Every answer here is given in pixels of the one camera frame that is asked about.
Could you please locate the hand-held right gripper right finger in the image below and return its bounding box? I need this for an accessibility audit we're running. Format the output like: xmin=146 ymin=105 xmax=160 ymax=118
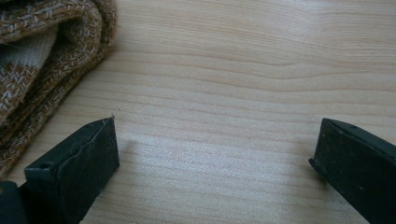
xmin=308 ymin=118 xmax=396 ymax=224

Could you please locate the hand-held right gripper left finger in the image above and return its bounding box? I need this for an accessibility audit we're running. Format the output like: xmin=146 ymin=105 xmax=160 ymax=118
xmin=19 ymin=116 xmax=120 ymax=224

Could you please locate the brown knitted scarf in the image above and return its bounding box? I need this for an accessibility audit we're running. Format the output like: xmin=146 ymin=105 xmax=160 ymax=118
xmin=0 ymin=0 xmax=119 ymax=175

